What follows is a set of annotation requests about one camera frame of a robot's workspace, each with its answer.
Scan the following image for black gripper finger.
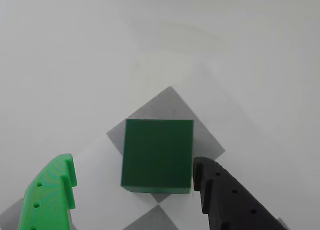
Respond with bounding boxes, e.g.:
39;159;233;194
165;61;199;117
192;156;291;230

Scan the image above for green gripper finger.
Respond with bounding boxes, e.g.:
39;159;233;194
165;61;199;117
18;153;78;230

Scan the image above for dark green cube dice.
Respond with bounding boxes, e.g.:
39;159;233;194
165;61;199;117
120;118;195;194

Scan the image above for grey white checkered mat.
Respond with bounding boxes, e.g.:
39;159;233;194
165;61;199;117
0;86;291;230

